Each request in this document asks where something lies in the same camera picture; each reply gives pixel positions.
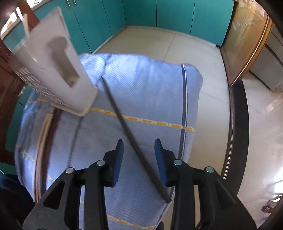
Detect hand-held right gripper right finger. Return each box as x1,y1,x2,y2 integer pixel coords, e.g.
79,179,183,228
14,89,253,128
154,138,257,230

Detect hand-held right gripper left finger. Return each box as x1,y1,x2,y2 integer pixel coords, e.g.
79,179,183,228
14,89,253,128
22,139,124,230

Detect dark brown chopstick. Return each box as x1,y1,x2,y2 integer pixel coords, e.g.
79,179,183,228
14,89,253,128
100,76,172,203
43,108,63,195

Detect light wooden chopstick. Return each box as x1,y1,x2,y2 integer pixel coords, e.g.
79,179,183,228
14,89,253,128
21,14,31,38
34,113,52,199

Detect white plastic utensil holder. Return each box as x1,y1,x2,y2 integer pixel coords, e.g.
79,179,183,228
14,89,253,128
8,6,99,117

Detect light blue cloth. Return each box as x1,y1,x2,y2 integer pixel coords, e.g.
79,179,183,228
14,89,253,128
14,53,204,230

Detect wooden glass door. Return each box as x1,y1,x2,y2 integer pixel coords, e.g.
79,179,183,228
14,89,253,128
220,0,273,88

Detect teal cabinets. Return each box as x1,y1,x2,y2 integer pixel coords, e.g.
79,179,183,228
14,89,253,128
0,0,235,176

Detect grey cabinet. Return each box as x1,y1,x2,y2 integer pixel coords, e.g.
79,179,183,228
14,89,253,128
249,24,283,90

